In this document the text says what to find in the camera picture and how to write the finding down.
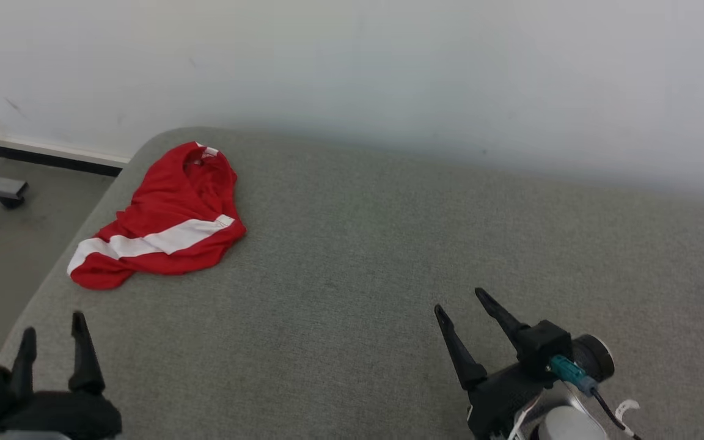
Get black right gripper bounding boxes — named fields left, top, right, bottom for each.
left=434, top=287, right=559, bottom=440

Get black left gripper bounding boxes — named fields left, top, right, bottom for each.
left=0, top=310, right=123, bottom=440

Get red garment with wide white band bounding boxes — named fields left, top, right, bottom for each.
left=67, top=141, right=248, bottom=291

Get white and dark baseboard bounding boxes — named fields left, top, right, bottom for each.
left=0, top=137, right=131, bottom=178

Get white red twisted wires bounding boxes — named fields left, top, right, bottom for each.
left=507, top=391, right=546, bottom=440

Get black cable with teal connector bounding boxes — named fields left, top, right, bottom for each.
left=549, top=354, right=645, bottom=440

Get white cable clip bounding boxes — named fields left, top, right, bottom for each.
left=614, top=399, right=641, bottom=424

